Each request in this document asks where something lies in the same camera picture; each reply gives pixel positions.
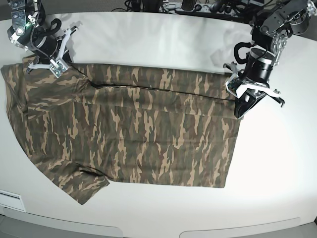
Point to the camouflage T-shirt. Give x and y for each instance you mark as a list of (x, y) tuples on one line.
[(99, 123)]

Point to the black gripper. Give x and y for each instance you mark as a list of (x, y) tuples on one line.
[(258, 69), (46, 47)]

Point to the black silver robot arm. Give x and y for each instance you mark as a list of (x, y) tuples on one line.
[(271, 30), (29, 33)]

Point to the white label plate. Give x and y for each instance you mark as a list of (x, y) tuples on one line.
[(12, 201)]

